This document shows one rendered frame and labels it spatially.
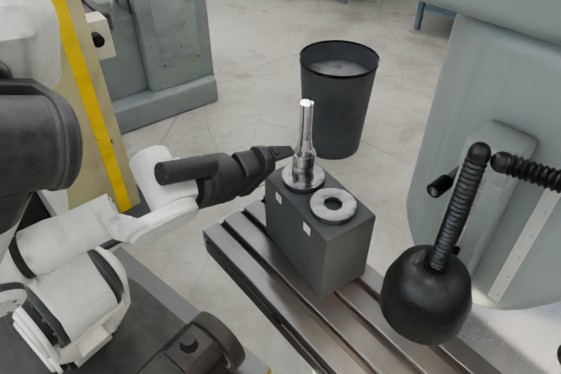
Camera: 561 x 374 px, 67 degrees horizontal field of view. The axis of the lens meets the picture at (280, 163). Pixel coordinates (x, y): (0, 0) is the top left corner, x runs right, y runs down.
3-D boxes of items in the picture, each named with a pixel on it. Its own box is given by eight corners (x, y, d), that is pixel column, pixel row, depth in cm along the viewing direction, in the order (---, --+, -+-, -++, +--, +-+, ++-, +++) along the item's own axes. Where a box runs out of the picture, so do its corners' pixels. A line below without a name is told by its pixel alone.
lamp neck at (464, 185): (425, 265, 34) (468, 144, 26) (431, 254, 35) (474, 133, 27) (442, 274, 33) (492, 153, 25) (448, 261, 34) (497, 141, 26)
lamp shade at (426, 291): (366, 316, 37) (376, 273, 33) (397, 260, 41) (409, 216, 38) (448, 362, 34) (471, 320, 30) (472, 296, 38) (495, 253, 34)
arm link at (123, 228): (202, 216, 68) (121, 258, 64) (178, 170, 71) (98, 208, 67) (199, 204, 62) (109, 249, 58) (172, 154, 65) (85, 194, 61)
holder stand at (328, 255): (320, 300, 88) (326, 237, 75) (265, 232, 102) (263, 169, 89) (364, 274, 93) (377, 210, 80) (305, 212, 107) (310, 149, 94)
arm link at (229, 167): (249, 207, 83) (200, 222, 74) (226, 167, 86) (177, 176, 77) (285, 171, 75) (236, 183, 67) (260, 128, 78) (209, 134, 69)
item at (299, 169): (300, 164, 90) (300, 144, 87) (319, 173, 88) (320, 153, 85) (287, 176, 88) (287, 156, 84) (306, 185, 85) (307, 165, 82)
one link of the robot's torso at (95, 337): (28, 344, 114) (-5, 295, 76) (94, 293, 126) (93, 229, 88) (65, 389, 111) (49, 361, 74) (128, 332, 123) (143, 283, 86)
